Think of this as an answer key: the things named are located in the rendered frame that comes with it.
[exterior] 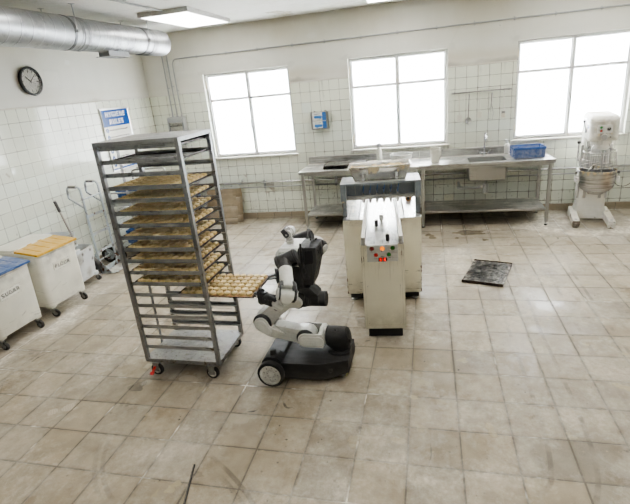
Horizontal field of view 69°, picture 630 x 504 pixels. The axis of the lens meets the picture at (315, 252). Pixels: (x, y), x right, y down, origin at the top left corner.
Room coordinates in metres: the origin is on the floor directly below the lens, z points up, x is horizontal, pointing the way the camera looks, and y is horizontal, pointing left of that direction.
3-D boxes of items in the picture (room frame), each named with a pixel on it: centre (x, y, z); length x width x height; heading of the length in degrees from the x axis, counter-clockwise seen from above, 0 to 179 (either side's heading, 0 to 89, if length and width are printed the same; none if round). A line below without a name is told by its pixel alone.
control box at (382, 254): (3.38, -0.52, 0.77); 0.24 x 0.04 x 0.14; 81
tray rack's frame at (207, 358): (3.34, 1.04, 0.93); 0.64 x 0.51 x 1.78; 75
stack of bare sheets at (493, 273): (4.48, -1.81, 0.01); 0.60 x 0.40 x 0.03; 148
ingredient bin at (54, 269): (4.72, 2.95, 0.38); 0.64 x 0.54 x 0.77; 73
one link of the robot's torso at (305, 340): (3.07, 0.07, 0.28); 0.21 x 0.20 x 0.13; 75
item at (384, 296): (3.74, -0.58, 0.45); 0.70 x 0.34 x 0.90; 171
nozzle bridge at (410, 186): (4.24, -0.66, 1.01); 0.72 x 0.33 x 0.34; 81
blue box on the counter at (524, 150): (6.21, -2.97, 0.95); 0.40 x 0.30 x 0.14; 78
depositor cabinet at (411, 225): (4.70, -0.74, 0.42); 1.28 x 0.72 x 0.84; 171
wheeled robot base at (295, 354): (3.08, 0.10, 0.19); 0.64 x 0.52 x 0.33; 75
